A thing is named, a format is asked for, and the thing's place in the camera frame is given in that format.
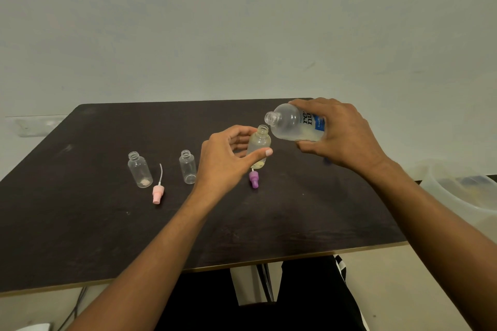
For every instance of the person's right hand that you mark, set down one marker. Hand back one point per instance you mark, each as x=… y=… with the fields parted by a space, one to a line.
x=349 y=136

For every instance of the person's left forearm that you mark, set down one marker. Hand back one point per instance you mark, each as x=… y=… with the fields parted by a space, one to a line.
x=155 y=261

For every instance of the person's right forearm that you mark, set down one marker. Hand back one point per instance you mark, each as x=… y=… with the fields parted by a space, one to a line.
x=438 y=233

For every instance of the purple spray pump cap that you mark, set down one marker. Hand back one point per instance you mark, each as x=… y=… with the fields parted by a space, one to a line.
x=254 y=179

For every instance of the pink spray pump cap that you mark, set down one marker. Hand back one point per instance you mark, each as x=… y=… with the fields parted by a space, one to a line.
x=158 y=192

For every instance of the person's right thumb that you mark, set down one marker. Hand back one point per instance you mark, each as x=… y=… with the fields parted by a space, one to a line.
x=310 y=147

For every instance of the person's left thumb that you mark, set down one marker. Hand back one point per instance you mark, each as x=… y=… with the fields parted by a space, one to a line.
x=256 y=157

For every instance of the white object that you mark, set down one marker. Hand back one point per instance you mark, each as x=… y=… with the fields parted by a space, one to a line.
x=35 y=327

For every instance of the small bottle with yellowish liquid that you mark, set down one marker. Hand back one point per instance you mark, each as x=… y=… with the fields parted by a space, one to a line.
x=259 y=142

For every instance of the translucent plastic bin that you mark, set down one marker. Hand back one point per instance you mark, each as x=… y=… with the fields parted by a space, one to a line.
x=462 y=195

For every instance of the large clear blue-label bottle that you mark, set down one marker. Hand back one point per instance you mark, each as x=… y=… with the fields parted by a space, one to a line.
x=291 y=123

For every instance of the metal table leg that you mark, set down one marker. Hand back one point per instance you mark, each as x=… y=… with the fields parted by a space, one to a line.
x=266 y=282

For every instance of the small empty clear bottle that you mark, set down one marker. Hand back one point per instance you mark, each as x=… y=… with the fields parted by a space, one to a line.
x=188 y=168
x=140 y=171

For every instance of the person's black trousers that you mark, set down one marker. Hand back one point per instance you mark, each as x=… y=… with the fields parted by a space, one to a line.
x=310 y=296

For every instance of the person's left hand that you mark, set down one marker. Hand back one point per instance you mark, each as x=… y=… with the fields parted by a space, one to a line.
x=217 y=164

